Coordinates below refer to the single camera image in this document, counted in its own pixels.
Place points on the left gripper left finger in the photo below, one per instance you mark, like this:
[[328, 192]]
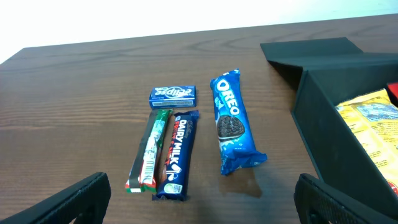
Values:
[[83, 202]]

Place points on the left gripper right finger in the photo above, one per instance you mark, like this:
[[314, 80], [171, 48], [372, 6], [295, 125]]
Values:
[[317, 202]]

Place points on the yellow snack packet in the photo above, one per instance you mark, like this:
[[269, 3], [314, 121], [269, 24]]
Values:
[[372, 118]]

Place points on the black gift box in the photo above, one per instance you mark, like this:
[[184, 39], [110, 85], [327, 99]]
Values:
[[324, 73]]

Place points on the red snack packet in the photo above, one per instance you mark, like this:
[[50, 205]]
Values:
[[392, 90]]

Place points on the blue oreo cookie pack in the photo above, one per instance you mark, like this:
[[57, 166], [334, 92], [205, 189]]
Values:
[[237, 147]]

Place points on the green red candy bar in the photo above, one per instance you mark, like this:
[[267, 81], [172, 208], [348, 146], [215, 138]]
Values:
[[142, 173]]

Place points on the dairy milk chocolate bar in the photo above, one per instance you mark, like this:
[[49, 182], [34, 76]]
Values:
[[174, 180]]

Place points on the blue eclipse mints tin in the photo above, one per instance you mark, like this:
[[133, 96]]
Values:
[[166, 97]]

